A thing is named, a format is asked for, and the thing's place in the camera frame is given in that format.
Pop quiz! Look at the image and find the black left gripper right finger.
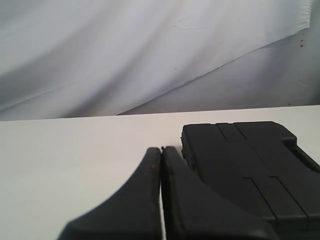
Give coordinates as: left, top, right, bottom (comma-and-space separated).
161, 146, 275, 240

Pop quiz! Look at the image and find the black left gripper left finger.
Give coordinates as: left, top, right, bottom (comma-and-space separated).
58, 147, 162, 240

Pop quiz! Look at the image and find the black plastic tool case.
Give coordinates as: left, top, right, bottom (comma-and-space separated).
181, 121, 320, 234

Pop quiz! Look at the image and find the white backdrop cloth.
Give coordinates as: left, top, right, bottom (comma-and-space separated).
0, 0, 320, 121

